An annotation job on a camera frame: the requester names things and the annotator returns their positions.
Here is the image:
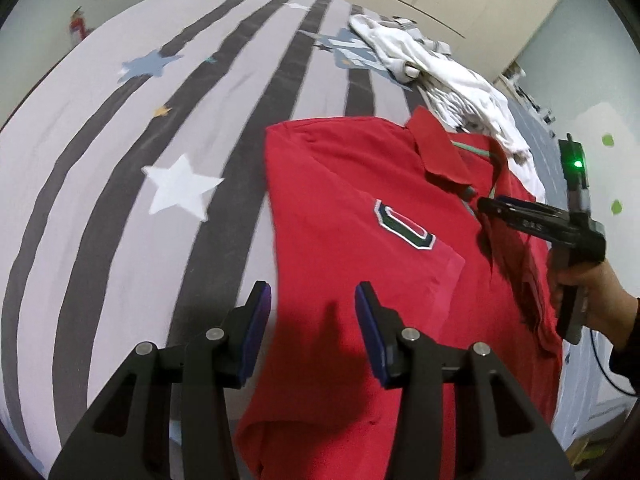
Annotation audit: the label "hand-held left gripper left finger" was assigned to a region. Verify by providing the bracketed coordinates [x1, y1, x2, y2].
[48, 280, 273, 480]

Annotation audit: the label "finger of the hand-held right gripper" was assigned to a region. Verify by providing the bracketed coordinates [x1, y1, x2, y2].
[477, 197, 572, 242]
[496, 195, 572, 227]

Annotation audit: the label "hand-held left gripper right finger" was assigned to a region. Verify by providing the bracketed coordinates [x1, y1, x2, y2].
[354, 282, 576, 480]

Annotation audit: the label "red polo shirt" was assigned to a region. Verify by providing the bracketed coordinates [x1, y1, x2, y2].
[232, 112, 566, 480]

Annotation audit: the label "person's right forearm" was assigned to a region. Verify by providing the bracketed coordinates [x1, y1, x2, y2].
[610, 297, 640, 396]

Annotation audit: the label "person's right hand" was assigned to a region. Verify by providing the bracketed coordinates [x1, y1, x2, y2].
[546, 249, 640, 351]

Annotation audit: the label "white headboard green apple stickers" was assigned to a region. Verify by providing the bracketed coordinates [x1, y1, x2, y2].
[555, 102, 640, 271]

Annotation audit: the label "small dark gadget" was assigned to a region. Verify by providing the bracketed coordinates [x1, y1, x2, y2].
[525, 90, 558, 126]

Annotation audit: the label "plain white shirt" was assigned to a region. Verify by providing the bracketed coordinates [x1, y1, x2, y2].
[425, 75, 547, 201]

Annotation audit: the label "cream nightstand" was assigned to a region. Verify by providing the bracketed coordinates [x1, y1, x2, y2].
[495, 65, 558, 126]

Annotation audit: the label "striped star bed sheet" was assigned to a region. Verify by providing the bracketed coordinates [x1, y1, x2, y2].
[0, 0, 626, 466]

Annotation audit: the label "red fire extinguisher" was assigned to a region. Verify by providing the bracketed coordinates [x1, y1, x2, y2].
[67, 7, 88, 46]

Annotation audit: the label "black cable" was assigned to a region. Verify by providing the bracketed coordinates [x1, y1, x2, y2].
[587, 332, 640, 396]

